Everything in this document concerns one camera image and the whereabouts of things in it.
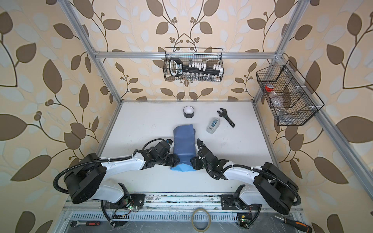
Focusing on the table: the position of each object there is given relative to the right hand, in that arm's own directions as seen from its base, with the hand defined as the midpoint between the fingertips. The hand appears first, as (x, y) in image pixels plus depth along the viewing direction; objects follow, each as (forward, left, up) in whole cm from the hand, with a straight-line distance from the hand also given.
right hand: (194, 160), depth 86 cm
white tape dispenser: (+25, -14, +1) cm, 29 cm away
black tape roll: (+40, +3, -2) cm, 40 cm away
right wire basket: (+17, -51, +32) cm, 62 cm away
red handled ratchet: (-29, +58, -1) cm, 65 cm away
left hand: (+1, +10, +1) cm, 10 cm away
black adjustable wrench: (+37, -25, -2) cm, 45 cm away
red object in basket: (+28, -43, +31) cm, 60 cm away
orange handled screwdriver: (-32, -46, 0) cm, 56 cm away
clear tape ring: (-29, -6, +1) cm, 30 cm away
